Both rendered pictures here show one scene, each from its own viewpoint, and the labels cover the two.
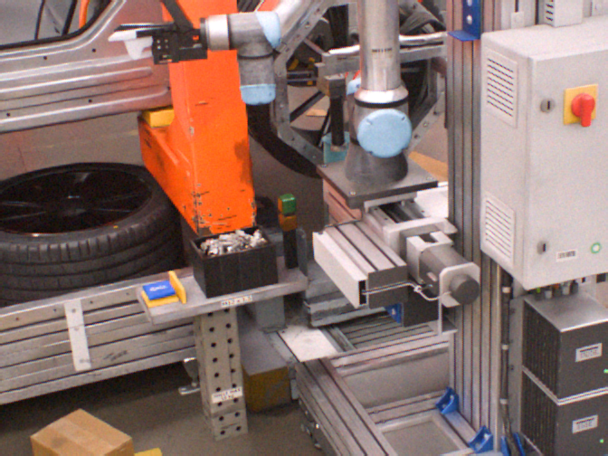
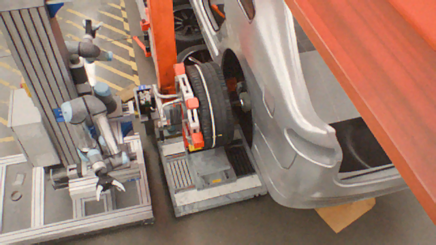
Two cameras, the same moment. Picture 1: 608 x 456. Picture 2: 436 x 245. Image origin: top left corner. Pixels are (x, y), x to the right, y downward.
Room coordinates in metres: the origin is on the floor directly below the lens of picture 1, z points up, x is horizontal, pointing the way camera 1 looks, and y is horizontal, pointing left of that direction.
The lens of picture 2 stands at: (3.45, -2.37, 3.32)
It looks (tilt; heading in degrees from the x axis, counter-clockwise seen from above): 50 degrees down; 92
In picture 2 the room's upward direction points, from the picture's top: 1 degrees clockwise
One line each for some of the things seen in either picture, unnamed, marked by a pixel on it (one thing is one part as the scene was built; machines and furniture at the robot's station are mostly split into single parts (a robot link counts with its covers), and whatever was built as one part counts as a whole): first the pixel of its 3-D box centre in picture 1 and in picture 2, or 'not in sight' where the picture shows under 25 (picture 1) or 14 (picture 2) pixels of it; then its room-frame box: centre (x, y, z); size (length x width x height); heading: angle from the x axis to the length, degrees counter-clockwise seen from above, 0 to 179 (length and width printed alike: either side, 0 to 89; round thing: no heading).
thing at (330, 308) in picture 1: (359, 276); (209, 161); (3.30, -0.17, 0.13); 0.50 x 0.36 x 0.10; 110
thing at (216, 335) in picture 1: (219, 364); (148, 117); (2.67, 0.25, 0.21); 0.10 x 0.10 x 0.42; 20
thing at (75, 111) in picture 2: not in sight; (82, 131); (2.52, -0.72, 1.19); 0.15 x 0.12 x 0.55; 32
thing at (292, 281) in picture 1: (223, 289); (146, 103); (2.68, 0.23, 0.44); 0.43 x 0.17 x 0.03; 110
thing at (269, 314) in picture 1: (261, 255); not in sight; (3.24, 0.14, 0.26); 0.42 x 0.18 x 0.35; 20
